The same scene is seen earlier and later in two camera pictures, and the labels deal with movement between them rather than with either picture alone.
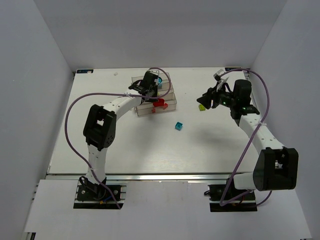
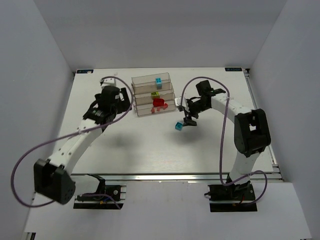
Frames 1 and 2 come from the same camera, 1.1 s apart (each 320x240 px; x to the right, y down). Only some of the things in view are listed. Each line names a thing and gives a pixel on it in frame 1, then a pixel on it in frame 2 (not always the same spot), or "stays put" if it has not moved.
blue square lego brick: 178,126 stays put
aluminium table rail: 141,178 stays put
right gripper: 213,97 to 188,114
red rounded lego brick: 160,102 stays put
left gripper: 139,88 to 124,100
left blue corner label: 85,71 stays put
